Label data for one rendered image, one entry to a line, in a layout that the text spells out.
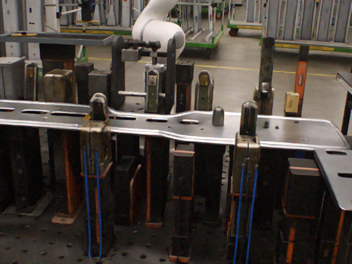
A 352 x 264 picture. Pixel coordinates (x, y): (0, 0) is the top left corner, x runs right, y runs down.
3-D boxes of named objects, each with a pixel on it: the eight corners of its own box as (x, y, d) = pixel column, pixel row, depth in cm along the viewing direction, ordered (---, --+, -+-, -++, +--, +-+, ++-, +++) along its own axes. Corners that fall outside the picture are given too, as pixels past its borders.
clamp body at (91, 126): (75, 259, 107) (66, 129, 95) (90, 232, 119) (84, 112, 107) (111, 263, 106) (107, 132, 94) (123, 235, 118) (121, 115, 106)
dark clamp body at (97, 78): (84, 188, 142) (78, 75, 129) (95, 172, 155) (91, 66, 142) (115, 191, 141) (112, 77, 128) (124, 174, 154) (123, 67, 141)
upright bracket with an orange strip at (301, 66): (279, 202, 138) (299, 45, 121) (279, 200, 139) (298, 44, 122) (289, 202, 137) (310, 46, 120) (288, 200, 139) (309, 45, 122)
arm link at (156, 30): (159, 73, 183) (157, 17, 173) (191, 83, 171) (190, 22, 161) (137, 80, 175) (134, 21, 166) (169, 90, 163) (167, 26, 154)
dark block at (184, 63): (172, 188, 144) (175, 63, 130) (174, 179, 151) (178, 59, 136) (186, 190, 144) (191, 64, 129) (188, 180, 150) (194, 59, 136)
